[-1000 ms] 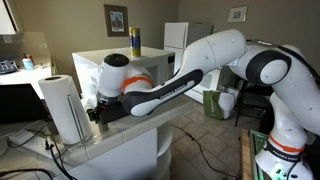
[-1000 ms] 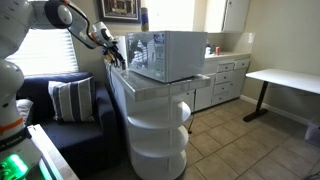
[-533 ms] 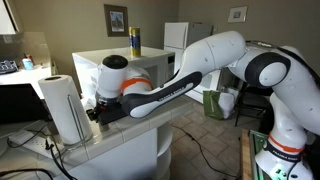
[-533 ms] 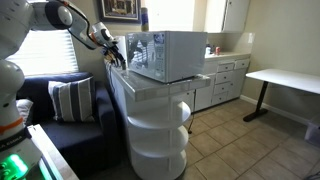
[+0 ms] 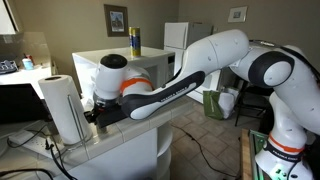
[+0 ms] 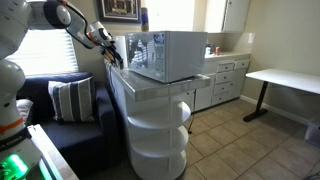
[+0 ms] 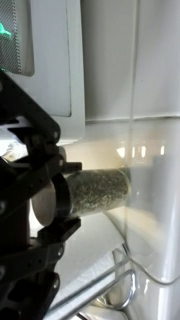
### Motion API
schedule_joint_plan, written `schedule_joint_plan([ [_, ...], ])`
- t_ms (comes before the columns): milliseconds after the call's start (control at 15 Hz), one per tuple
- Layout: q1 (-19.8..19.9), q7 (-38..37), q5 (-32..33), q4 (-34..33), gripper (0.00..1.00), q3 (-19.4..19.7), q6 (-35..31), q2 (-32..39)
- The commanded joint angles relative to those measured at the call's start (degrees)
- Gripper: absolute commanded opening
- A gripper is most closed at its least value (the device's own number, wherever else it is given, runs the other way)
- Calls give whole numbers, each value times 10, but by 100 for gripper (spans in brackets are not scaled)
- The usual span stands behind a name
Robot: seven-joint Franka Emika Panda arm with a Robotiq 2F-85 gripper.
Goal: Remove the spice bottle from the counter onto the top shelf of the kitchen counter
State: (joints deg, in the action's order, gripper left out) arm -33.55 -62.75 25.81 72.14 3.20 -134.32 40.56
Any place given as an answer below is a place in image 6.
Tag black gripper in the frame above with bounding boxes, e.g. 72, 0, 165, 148
99, 39, 125, 70

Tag white tile-topped kitchen counter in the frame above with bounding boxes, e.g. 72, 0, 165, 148
104, 61, 212, 180

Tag small white plastic bottle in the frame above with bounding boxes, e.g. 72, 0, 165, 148
204, 44, 213, 57

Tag white lower kitchen cabinets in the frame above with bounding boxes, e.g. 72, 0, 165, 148
179, 51, 252, 113

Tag blue yellow spray can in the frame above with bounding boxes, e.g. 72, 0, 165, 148
140, 6, 150, 33

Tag large dark framed picture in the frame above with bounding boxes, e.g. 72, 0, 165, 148
96, 0, 142, 24

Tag blue white striped pillow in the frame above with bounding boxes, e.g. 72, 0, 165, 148
47, 76, 96, 123

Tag white microwave oven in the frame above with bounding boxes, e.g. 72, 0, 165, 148
124, 30, 208, 84

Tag white window blinds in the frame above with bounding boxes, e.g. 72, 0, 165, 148
4, 28, 79, 77

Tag dark blue sofa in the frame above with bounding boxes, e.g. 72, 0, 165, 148
16, 71, 123, 178

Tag plain white pillow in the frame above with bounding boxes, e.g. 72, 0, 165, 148
15, 98, 34, 125

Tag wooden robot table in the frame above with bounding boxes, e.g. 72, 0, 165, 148
26, 124, 79, 180

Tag white desk black leg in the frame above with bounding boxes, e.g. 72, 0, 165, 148
242, 68, 320, 123

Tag white upper wall cabinet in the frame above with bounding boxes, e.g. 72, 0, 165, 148
203, 0, 251, 34

